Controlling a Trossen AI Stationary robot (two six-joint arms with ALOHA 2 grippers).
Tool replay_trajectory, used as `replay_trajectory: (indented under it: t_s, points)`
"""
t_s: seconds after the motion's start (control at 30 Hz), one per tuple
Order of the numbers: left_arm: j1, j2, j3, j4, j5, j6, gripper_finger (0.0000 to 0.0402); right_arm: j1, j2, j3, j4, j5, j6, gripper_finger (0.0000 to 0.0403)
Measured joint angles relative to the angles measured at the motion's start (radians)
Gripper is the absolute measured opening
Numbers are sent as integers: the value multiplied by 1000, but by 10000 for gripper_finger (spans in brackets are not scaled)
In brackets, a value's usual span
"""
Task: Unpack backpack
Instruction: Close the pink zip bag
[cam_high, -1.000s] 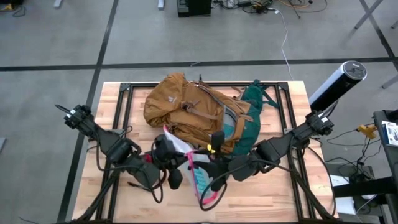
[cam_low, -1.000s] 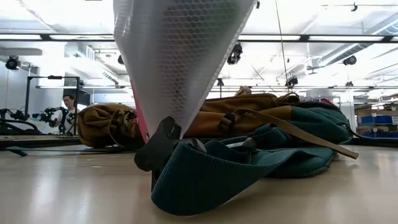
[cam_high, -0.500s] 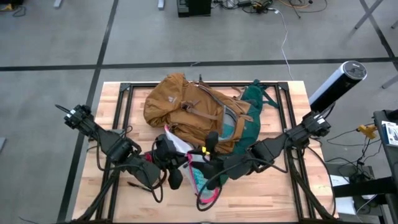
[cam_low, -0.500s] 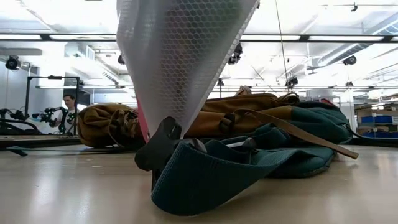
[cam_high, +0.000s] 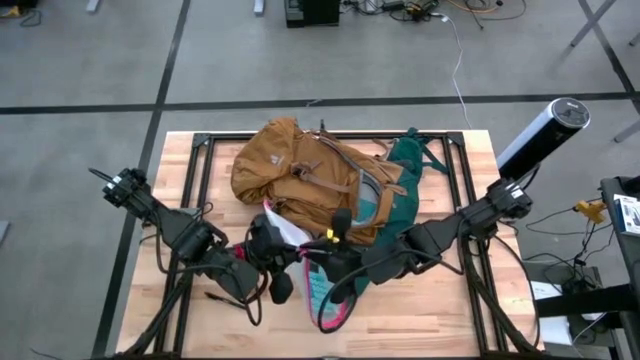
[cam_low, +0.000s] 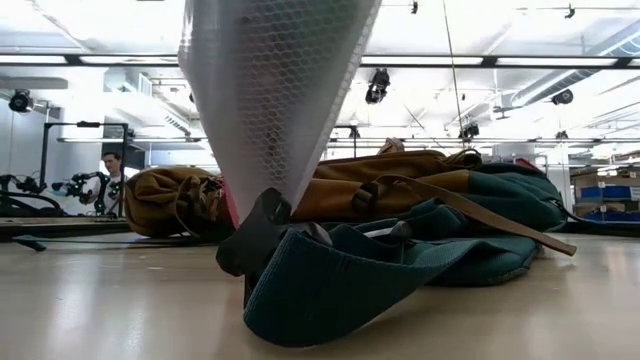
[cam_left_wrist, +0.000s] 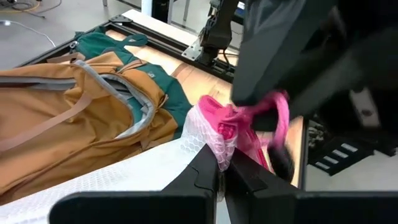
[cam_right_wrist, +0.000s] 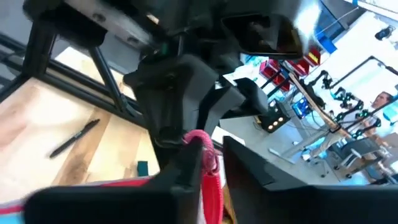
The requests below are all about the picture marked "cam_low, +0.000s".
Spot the tan and green backpack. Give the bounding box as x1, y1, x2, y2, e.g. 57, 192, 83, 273
11, 136, 580, 350

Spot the white mesh pouch pink trim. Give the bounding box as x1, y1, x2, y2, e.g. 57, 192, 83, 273
176, 0, 385, 232

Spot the person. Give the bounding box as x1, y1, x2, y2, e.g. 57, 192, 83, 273
89, 150, 127, 217

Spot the black metal stand frame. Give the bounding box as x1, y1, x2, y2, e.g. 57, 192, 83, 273
39, 120, 131, 217
327, 124, 362, 159

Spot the thin hanging cable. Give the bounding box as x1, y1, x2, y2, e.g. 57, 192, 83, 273
441, 0, 467, 137

